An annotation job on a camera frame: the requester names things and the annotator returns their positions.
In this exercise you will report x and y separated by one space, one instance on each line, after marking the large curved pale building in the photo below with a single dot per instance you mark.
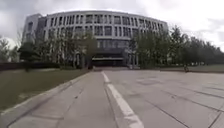
106 25

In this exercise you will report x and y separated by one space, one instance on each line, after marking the white painted line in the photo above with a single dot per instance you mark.
125 108

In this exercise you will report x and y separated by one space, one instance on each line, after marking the row of trees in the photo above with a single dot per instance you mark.
156 50

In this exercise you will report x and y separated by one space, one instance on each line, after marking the grey concrete slab road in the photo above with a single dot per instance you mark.
166 100

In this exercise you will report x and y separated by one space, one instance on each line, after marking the green grass lawn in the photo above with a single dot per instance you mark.
30 83

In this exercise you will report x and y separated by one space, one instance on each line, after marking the dark hedge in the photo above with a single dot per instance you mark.
23 65

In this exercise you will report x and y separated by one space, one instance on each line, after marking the grey concrete kerb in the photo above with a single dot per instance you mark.
30 103

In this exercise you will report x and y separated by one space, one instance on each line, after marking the grass strip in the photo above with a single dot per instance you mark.
206 68

